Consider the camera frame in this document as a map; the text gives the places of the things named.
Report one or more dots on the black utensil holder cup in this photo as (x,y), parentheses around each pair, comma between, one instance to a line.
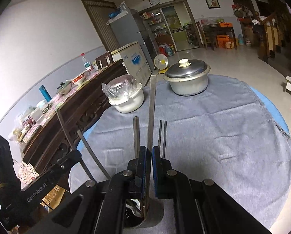
(136,216)

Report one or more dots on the white chest freezer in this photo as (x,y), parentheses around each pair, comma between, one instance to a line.
(134,61)

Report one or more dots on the dark chopstick one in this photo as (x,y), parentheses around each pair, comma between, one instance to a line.
(72,146)

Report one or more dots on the grey refrigerator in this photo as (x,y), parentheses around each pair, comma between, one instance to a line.
(128,27)

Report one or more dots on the blue thermos bottle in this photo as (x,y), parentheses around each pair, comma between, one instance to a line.
(45,93)

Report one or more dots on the dark chopstick two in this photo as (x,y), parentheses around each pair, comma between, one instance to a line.
(94,157)

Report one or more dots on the small electric fan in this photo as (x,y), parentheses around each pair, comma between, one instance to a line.
(161,63)

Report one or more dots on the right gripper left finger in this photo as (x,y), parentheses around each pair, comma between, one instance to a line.
(100,207)

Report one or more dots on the dark chopstick three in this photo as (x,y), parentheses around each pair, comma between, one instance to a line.
(136,135)

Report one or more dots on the dark chopstick six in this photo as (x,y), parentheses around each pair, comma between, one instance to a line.
(164,139)

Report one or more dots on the blue table mat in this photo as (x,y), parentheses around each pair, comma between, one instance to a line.
(268,104)

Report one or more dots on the white ceramic pot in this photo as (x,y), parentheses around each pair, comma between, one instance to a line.
(132,103)

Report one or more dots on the grey table cloth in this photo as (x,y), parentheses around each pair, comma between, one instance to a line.
(226,133)

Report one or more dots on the dark chopstick four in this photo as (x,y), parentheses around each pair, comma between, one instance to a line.
(152,101)

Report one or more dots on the dark chopstick five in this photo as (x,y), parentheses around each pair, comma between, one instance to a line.
(160,134)

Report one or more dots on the framed wall picture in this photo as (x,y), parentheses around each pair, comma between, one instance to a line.
(213,4)

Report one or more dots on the metal pot lid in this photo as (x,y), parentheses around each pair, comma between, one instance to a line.
(185,68)

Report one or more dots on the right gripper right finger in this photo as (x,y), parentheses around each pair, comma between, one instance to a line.
(200,207)

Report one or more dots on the carved dark wooden sideboard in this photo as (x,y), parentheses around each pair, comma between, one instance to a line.
(49,140)

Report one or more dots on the aluminium pot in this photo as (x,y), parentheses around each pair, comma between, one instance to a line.
(191,85)

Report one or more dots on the clear plastic bag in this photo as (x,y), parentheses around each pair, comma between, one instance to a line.
(121,87)

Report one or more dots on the round wall clock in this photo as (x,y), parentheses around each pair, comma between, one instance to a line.
(154,2)

